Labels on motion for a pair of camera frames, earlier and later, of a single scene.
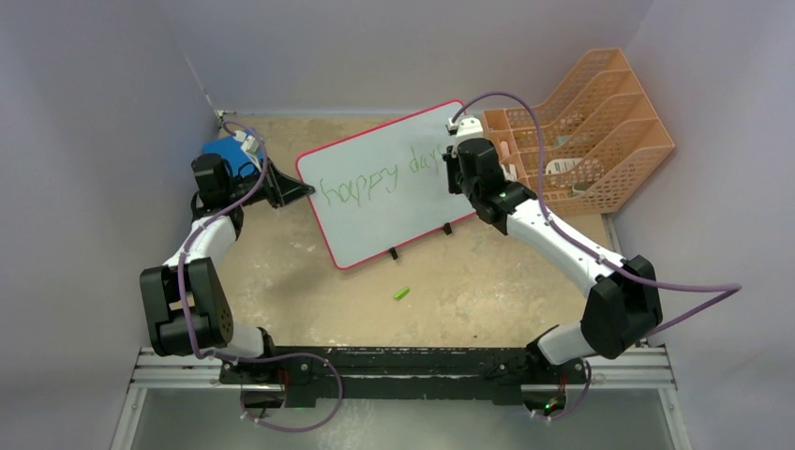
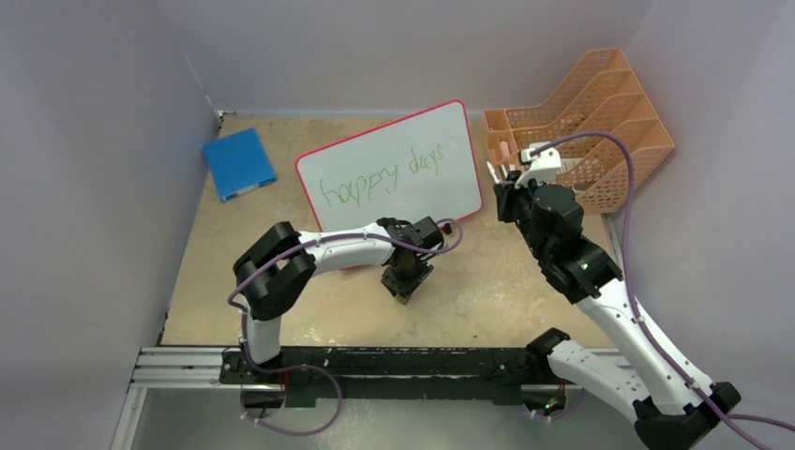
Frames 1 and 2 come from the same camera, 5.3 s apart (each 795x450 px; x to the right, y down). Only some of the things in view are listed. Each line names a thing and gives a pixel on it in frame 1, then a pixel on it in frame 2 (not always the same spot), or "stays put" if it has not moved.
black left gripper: x=286 y=190 to x=403 y=289
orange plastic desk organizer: x=600 y=138 stays put
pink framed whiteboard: x=383 y=187 stays put
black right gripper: x=452 y=163 to x=507 y=194
